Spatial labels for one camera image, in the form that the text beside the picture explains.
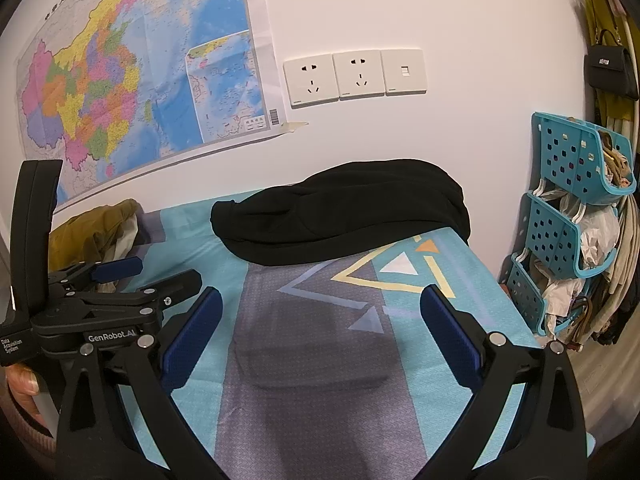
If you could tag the mustard yellow jacket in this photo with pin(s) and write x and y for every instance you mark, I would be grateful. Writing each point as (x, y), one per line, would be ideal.
(104, 233)

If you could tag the white wall socket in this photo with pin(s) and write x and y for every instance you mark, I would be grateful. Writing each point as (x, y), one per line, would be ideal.
(311, 80)
(359, 74)

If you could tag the teal plastic basket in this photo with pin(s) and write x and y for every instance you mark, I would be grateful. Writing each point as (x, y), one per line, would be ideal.
(573, 154)
(545, 302)
(556, 241)

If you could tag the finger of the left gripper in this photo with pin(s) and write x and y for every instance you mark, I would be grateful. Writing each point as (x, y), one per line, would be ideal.
(86, 275)
(83, 300)

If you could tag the left white wall socket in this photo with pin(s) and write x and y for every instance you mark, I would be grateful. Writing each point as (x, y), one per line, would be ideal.
(311, 80)

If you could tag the colourful wall map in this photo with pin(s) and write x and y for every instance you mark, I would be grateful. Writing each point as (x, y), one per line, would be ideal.
(118, 88)

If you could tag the person's left hand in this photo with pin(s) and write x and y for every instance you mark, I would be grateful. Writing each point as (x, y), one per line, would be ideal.
(23, 384)

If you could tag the black large garment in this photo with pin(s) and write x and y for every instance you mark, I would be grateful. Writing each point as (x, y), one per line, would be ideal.
(341, 211)

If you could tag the middle teal plastic basket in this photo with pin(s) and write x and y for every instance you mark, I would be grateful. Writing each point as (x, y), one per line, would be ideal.
(556, 241)

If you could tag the bottom teal plastic basket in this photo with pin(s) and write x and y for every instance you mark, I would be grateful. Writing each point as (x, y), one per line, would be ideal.
(545, 302)

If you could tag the black handbag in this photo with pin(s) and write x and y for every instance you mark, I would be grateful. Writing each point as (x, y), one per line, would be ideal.
(609, 67)

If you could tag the top teal plastic basket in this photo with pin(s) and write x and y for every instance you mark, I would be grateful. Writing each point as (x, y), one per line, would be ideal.
(573, 154)

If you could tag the white network wall plate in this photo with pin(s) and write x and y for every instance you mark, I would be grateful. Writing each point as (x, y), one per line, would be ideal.
(404, 71)

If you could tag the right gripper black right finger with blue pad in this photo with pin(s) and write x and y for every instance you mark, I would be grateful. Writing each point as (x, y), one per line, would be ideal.
(547, 438)

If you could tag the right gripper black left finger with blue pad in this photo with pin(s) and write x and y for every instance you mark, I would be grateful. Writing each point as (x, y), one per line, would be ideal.
(95, 440)

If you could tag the teal grey patterned bedsheet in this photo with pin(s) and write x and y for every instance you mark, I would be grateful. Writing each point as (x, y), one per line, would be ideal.
(324, 370)

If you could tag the hanging yellow garment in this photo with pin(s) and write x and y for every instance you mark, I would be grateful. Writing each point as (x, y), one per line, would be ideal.
(610, 108)

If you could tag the middle white wall socket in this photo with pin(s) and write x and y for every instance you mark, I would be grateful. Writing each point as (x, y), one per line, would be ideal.
(359, 74)

